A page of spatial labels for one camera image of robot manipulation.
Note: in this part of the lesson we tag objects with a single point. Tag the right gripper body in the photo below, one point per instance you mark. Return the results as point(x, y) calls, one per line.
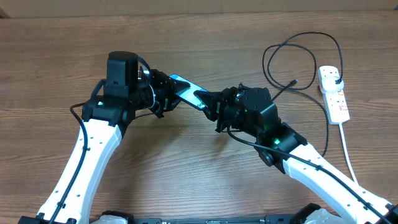
point(225, 106)

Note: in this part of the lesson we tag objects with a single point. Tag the white power strip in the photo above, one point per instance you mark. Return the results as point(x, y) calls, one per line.
point(335, 102)

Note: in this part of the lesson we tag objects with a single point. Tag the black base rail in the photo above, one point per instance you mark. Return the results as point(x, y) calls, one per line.
point(118, 217)

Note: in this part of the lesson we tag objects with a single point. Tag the white charger plug adapter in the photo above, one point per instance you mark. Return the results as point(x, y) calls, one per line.
point(331, 84)

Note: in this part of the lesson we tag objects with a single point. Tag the blue Galaxy smartphone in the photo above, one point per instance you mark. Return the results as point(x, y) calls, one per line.
point(187, 95)

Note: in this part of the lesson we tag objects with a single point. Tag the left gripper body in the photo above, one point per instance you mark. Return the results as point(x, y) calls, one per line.
point(163, 92)

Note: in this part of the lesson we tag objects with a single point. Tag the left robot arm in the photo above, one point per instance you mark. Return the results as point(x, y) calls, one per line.
point(130, 85)

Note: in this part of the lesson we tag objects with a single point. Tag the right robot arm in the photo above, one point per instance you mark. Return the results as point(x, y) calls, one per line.
point(252, 111)

